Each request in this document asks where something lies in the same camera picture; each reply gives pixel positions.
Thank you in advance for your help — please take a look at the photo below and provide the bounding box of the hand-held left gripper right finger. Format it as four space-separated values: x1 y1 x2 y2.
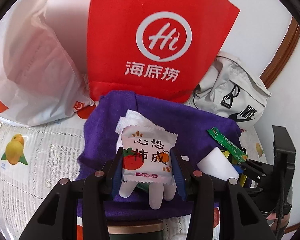
170 147 278 240

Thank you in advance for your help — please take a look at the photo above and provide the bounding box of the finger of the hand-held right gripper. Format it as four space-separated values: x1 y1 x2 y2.
245 179 268 198
234 159 275 180

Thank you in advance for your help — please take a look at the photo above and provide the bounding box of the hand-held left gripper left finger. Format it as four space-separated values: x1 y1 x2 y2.
19 146 124 240

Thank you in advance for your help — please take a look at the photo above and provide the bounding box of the yellow pouch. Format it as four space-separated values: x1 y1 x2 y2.
221 149 249 189

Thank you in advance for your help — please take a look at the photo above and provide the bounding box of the white persimmon print packet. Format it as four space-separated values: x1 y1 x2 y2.
120 125 178 184

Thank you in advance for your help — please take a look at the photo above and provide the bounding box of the green snack packet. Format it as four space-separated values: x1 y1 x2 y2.
207 127 248 163

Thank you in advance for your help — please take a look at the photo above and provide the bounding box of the white sponge block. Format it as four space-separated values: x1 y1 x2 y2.
196 147 240 180

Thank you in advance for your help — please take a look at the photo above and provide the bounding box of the white wipe sachet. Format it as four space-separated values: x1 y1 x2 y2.
114 116 130 148
125 109 157 130

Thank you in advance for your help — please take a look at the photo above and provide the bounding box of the purple towel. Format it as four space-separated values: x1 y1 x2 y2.
76 91 242 222

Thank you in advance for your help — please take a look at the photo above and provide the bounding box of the dark green tea tin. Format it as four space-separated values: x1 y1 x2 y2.
107 221 164 240

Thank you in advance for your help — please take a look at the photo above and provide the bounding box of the fruit printed tablecloth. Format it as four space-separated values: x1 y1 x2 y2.
0 100 275 240

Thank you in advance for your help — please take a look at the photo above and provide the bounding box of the grey waist bag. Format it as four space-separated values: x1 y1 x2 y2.
193 51 272 123

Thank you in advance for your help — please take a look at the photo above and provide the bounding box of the white plastic shopping bag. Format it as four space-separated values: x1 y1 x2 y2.
0 0 97 127

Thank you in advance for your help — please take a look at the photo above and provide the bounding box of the red paper bag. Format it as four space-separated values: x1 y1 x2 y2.
86 0 240 103

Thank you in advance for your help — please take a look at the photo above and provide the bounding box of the brown wooden door frame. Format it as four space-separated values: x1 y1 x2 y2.
260 16 300 90

